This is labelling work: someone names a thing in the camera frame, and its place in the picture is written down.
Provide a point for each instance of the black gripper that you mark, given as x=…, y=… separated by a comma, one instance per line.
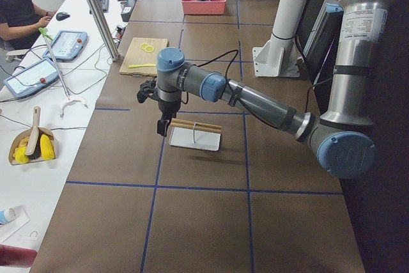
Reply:
x=168, y=108

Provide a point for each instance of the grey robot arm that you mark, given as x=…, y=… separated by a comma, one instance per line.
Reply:
x=339, y=137

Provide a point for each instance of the wooden towel rack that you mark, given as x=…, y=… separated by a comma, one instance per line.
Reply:
x=195, y=126

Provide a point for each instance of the white metal tray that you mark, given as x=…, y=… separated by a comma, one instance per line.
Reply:
x=204, y=140

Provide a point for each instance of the yellow plastic knife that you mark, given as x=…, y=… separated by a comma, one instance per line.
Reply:
x=142, y=65

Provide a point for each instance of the bamboo cutting board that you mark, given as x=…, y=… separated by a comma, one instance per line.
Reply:
x=135, y=55

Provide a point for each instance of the far teach pendant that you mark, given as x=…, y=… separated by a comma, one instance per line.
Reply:
x=67, y=45

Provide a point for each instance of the teach pendant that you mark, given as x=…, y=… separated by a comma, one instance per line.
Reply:
x=32, y=79
x=67, y=45

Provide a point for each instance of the beige hand brush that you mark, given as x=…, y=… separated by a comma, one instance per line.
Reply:
x=33, y=146

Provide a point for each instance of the pink plastic bin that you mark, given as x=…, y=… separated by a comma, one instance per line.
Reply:
x=195, y=7

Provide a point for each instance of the white mounting pillar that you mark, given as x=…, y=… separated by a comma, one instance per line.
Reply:
x=278, y=56

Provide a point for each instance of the near teach pendant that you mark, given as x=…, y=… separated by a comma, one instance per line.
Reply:
x=32, y=79

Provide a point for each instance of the yellow cloth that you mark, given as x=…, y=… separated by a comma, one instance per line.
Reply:
x=47, y=151

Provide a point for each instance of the beige dustpan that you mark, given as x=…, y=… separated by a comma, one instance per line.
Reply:
x=27, y=133

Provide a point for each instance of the black computer mouse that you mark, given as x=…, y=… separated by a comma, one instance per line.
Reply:
x=62, y=16

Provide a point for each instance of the seated person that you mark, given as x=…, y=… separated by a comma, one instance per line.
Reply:
x=21, y=21

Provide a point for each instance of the white blue tube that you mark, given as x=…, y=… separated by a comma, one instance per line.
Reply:
x=7, y=215

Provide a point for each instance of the dark red object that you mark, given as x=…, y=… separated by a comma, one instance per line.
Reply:
x=17, y=257

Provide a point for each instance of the aluminium frame post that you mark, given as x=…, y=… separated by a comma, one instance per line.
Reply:
x=103, y=28

